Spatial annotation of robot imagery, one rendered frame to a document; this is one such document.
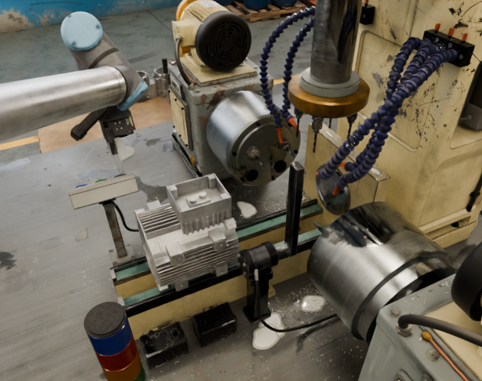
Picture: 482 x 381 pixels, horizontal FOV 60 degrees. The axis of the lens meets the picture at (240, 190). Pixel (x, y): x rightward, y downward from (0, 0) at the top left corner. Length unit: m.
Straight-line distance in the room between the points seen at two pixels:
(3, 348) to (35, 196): 0.61
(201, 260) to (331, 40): 0.54
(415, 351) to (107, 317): 0.46
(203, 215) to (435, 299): 0.48
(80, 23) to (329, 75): 0.57
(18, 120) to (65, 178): 0.98
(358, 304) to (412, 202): 0.40
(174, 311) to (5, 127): 0.61
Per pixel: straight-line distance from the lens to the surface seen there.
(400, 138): 1.13
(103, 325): 0.66
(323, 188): 1.21
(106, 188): 1.14
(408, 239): 0.87
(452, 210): 1.32
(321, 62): 0.92
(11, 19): 6.44
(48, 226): 1.51
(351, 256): 0.85
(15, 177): 1.80
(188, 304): 1.10
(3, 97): 0.74
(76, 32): 1.08
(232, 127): 1.22
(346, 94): 0.94
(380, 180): 1.03
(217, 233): 0.95
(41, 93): 0.79
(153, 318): 1.09
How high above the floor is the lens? 1.74
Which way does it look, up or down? 39 degrees down
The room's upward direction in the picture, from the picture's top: 1 degrees counter-clockwise
